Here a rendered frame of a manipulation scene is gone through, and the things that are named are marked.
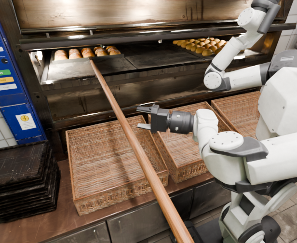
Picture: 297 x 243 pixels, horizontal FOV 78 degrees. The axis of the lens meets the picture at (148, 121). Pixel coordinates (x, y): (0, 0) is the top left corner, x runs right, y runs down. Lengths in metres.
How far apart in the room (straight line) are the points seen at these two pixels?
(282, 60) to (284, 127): 0.32
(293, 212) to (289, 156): 1.79
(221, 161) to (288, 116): 0.25
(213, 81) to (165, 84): 0.59
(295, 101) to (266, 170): 0.24
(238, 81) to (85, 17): 0.82
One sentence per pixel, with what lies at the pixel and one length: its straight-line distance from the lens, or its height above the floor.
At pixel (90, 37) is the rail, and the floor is 1.43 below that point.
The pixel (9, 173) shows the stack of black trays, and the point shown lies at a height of 0.87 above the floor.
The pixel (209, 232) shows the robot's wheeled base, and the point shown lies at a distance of 1.63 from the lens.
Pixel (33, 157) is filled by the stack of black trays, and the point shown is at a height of 0.87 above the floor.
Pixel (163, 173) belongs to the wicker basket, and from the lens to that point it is 1.15.
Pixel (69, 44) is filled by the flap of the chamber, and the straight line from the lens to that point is 1.01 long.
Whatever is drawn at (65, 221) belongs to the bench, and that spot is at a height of 0.58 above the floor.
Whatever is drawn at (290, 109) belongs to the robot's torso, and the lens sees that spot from 0.63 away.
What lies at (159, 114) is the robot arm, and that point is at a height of 1.23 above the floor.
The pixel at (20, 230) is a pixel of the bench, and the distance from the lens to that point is 1.30.
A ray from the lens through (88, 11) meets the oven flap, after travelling 1.15.
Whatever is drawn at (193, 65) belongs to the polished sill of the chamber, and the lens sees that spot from 1.47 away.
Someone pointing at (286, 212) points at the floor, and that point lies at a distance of 2.20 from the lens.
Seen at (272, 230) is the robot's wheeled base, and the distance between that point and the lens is 1.59.
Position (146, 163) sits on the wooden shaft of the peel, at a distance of 0.53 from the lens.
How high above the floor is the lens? 1.59
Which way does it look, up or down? 34 degrees down
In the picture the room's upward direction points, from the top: straight up
